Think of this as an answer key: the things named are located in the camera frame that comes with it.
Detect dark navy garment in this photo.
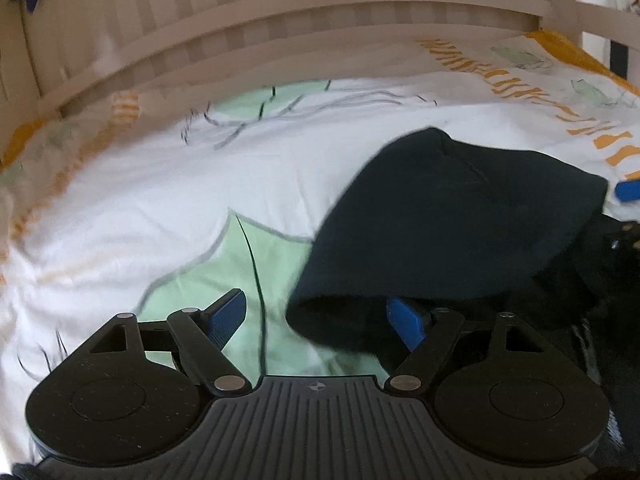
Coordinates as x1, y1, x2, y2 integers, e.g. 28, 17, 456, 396
286, 128, 639, 411

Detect white wooden bed frame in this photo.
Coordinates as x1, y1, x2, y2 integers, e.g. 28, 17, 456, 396
1, 0, 639, 133

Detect white patterned duvet cover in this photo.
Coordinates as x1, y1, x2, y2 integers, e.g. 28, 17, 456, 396
1, 32, 639, 469

